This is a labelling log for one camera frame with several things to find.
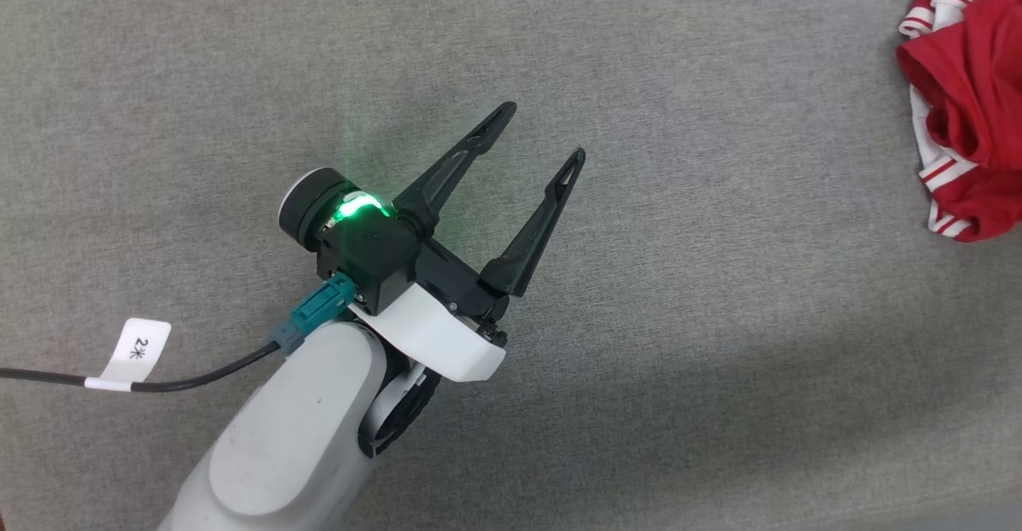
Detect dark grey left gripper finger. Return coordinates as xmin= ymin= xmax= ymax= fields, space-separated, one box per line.
xmin=479 ymin=147 xmax=587 ymax=298
xmin=393 ymin=101 xmax=517 ymax=236

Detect white paper cable tag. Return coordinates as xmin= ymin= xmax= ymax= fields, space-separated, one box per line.
xmin=84 ymin=318 xmax=172 ymax=393

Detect red garment with white trim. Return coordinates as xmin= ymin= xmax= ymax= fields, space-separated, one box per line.
xmin=896 ymin=0 xmax=1022 ymax=243

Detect left gripper body with white bracket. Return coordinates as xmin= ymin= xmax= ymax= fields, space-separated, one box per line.
xmin=278 ymin=167 xmax=512 ymax=384

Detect black cable with teal connector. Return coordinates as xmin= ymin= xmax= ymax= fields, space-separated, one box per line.
xmin=0 ymin=273 xmax=357 ymax=394

